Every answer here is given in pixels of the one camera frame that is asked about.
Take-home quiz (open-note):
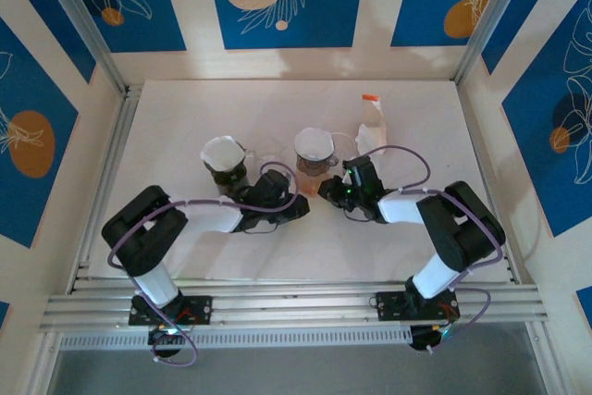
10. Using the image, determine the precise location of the grey plastic dripper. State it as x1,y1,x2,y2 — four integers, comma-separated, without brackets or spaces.
294,144,340,178

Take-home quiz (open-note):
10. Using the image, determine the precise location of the white bottle orange cap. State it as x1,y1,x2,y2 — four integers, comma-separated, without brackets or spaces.
354,93,389,156

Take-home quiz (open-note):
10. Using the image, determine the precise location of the thin black cable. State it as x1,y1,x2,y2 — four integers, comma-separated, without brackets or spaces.
242,221,278,236

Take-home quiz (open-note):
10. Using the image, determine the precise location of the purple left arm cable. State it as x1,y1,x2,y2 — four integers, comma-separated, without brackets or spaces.
106,161,301,308

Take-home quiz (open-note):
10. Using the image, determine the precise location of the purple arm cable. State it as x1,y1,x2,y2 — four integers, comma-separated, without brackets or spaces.
358,144,505,292
106,161,301,308

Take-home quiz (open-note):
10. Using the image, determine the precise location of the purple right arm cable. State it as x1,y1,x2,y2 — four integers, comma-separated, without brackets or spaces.
358,144,505,292

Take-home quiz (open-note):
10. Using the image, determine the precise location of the wide aluminium frame rail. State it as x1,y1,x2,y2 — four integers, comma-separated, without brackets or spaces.
39,278,551,334

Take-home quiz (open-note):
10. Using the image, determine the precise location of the white slotted cable duct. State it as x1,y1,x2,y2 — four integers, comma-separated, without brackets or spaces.
59,326,413,351

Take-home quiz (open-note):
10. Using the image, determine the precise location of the aluminium side rail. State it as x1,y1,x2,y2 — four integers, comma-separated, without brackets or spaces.
67,84,144,285
455,82,524,285

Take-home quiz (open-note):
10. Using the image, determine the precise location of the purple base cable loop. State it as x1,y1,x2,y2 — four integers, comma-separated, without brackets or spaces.
427,286,493,354
151,332,200,368

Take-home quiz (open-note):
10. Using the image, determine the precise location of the aluminium frame post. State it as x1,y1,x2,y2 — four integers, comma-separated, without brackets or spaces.
32,0,130,95
452,0,533,85

